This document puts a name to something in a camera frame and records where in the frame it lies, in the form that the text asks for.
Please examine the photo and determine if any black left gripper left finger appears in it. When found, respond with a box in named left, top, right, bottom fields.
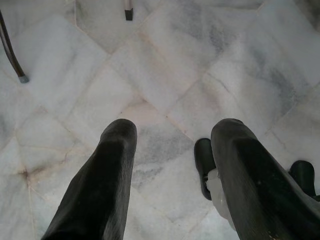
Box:
left=41, top=118, right=138, bottom=240

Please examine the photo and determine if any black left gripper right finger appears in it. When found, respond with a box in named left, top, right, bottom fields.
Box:
left=210, top=118, right=320, bottom=240

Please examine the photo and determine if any black robot right foot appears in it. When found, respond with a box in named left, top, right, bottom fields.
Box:
left=289, top=159, right=316, bottom=198

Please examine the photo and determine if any black robot foot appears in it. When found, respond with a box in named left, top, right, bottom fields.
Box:
left=289, top=159, right=316, bottom=198
left=194, top=138, right=219, bottom=201

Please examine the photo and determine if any grey robot left leg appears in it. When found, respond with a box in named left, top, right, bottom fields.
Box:
left=202, top=167, right=235, bottom=227

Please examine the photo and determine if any black robot left foot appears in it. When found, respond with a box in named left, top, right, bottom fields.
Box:
left=194, top=138, right=219, bottom=201

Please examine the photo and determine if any marble pattern folding table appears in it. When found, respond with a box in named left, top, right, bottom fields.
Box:
left=0, top=9, right=30, bottom=84

